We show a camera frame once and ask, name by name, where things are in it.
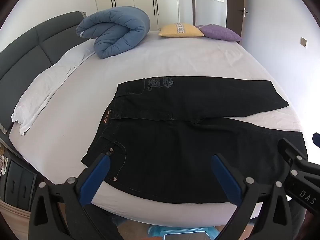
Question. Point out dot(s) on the brown wooden door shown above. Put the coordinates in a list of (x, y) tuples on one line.
[(236, 15)]

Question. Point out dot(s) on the yellow pillow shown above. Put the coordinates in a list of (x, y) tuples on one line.
[(180, 30)]

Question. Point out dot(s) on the dark grey headboard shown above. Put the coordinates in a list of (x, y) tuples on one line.
[(33, 52)]

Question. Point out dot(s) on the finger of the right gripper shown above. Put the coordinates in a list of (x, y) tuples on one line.
[(316, 139), (295, 160)]

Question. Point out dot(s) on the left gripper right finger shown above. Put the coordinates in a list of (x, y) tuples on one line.
[(274, 219)]

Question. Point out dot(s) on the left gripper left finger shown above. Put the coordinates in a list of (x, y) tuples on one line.
[(65, 211)]

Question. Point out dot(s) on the dark bedside cabinet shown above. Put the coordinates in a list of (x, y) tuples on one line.
[(17, 182)]

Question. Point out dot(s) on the purple pillow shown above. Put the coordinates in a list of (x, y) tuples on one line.
[(218, 32)]

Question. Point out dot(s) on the blue plastic stool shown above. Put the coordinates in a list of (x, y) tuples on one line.
[(163, 231)]

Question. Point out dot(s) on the white pillow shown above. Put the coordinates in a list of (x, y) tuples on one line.
[(44, 86)]

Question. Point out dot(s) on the black denim pants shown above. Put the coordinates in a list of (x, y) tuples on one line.
[(163, 131)]

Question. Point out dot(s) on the beige wall switch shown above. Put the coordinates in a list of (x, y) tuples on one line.
[(303, 41)]

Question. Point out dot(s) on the blue rolled duvet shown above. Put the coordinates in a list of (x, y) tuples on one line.
[(115, 30)]

